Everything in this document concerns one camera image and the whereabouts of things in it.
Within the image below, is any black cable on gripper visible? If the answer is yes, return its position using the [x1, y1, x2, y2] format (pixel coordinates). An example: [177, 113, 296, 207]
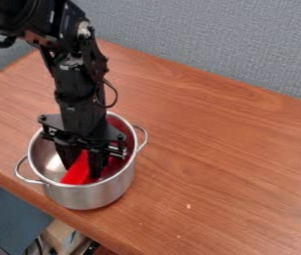
[94, 79, 119, 110]

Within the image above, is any stainless steel pot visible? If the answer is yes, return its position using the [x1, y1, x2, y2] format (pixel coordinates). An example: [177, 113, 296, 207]
[15, 112, 150, 210]

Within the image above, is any red rectangular block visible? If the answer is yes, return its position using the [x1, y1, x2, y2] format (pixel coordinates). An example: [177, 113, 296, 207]
[59, 148, 115, 186]

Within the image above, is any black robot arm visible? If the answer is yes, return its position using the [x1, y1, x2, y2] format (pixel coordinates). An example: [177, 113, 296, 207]
[0, 0, 127, 178]

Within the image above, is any beige box under table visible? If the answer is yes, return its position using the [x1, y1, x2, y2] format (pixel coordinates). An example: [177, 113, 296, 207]
[42, 220, 88, 255]

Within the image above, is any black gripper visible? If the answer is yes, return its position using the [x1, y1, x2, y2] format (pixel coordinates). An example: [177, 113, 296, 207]
[38, 102, 127, 178]

